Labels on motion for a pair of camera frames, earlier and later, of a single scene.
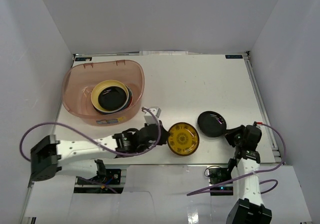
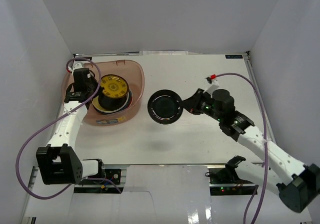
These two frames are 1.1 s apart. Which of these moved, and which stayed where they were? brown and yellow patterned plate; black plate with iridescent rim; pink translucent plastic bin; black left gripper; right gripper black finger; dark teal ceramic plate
Moved: brown and yellow patterned plate; black plate with iridescent rim; right gripper black finger; black left gripper
Stayed: dark teal ceramic plate; pink translucent plastic bin
